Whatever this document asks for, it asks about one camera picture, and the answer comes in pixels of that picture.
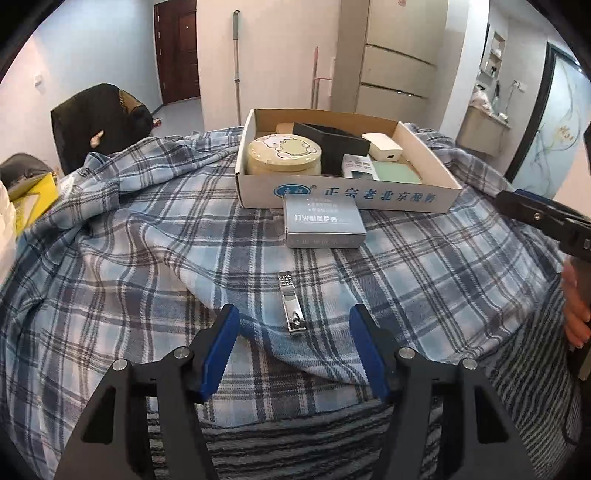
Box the grey lighter case box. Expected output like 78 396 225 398
283 194 367 249

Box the green card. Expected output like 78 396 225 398
373 161 422 184

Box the white remote control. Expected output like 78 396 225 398
342 154 379 181

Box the black square display frame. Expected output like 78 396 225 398
293 122 370 176

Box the person's right hand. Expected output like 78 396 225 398
561 258 590 349

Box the silver nail clipper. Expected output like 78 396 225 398
277 272 307 335

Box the glass patterned door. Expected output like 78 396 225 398
505 43 590 199

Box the blue plaid cloth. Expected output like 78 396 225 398
1 128 564 479

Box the beige sink cabinet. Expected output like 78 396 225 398
457 106 511 157

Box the striped grey sweater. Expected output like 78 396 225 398
201 282 583 479

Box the round cream cartoon tin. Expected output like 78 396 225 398
245 134 322 176

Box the shallow cardboard box tray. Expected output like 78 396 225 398
235 109 462 213

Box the white square charger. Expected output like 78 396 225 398
362 133 403 162

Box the yellow package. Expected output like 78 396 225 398
9 173 59 235

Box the chair with black jacket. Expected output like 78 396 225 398
50 83 153 174

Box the white plastic bag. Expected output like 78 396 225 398
0 185 16 284

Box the beige refrigerator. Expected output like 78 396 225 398
331 0 449 124

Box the grey bag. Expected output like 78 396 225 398
0 153 53 190

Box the dark red door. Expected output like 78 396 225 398
153 0 200 105

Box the silver mop handle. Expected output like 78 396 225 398
232 9 242 125

